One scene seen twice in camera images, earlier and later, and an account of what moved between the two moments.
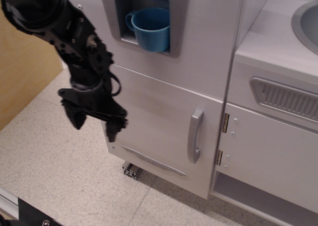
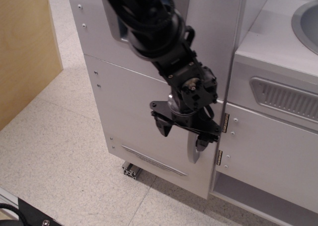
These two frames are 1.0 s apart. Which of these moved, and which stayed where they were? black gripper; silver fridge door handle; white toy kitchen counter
Moved: black gripper
Stayed: white toy kitchen counter; silver fridge door handle
